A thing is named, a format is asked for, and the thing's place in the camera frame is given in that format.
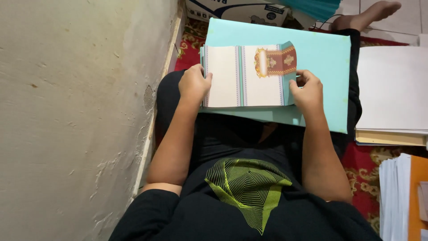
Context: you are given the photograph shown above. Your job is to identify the person's right hand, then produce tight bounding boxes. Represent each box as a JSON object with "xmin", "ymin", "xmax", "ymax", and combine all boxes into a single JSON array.
[{"xmin": 289, "ymin": 69, "xmax": 324, "ymax": 113}]

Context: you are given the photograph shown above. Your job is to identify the person's left hand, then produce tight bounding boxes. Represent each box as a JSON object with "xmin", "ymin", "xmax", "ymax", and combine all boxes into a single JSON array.
[{"xmin": 178, "ymin": 64, "xmax": 213, "ymax": 103}]

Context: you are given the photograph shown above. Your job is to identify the stack of printed paper sheets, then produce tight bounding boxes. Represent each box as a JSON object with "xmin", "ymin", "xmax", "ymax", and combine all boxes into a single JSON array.
[{"xmin": 200, "ymin": 41, "xmax": 298, "ymax": 108}]

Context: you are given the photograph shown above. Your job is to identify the person's black trousers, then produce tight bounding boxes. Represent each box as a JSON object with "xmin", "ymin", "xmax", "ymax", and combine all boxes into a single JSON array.
[{"xmin": 154, "ymin": 28, "xmax": 363, "ymax": 162}]

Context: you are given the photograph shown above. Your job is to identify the light blue cardboard sheet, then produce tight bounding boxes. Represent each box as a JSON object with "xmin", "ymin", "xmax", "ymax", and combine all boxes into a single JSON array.
[{"xmin": 200, "ymin": 17, "xmax": 352, "ymax": 134}]

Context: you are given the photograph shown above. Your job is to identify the wooden baseboard strip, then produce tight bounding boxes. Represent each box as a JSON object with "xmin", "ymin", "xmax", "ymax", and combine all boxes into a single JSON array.
[{"xmin": 131, "ymin": 0, "xmax": 186, "ymax": 201}]

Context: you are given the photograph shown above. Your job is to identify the large stack of white paper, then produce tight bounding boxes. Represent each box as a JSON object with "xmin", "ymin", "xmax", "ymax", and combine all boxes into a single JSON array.
[{"xmin": 355, "ymin": 46, "xmax": 428, "ymax": 135}]

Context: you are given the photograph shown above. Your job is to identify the white cardboard box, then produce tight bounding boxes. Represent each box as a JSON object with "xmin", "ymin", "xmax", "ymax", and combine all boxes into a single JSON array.
[{"xmin": 185, "ymin": 0, "xmax": 290, "ymax": 27}]

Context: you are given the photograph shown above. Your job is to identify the teal pleated folder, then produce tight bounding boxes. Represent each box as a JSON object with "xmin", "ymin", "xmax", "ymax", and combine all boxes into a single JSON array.
[{"xmin": 279, "ymin": 0, "xmax": 342, "ymax": 23}]

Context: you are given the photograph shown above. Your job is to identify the tan paper folder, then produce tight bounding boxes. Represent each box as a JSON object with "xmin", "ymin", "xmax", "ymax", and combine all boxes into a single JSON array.
[{"xmin": 355, "ymin": 129, "xmax": 428, "ymax": 147}]

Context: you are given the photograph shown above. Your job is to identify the red patterned carpet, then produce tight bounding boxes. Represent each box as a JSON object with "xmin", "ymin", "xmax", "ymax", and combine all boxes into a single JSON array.
[{"xmin": 174, "ymin": 17, "xmax": 428, "ymax": 235}]

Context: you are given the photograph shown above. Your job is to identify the person's bare foot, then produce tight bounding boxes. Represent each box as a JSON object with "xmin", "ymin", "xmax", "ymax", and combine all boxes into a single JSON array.
[{"xmin": 331, "ymin": 1, "xmax": 402, "ymax": 33}]

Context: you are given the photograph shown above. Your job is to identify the black shirt with green print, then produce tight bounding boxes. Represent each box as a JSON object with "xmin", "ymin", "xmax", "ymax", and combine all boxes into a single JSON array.
[{"xmin": 108, "ymin": 113, "xmax": 384, "ymax": 241}]

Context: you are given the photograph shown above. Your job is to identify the orange folder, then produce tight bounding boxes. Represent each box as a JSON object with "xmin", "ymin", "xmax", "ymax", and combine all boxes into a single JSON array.
[{"xmin": 407, "ymin": 155, "xmax": 428, "ymax": 241}]

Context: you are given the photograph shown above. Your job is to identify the upright bundle of white sheets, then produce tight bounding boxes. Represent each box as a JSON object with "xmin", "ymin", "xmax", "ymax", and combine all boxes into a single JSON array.
[{"xmin": 379, "ymin": 153, "xmax": 412, "ymax": 241}]

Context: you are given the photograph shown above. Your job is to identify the black cable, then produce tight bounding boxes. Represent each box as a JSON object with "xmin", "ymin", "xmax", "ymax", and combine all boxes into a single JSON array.
[{"xmin": 314, "ymin": 14, "xmax": 345, "ymax": 31}]

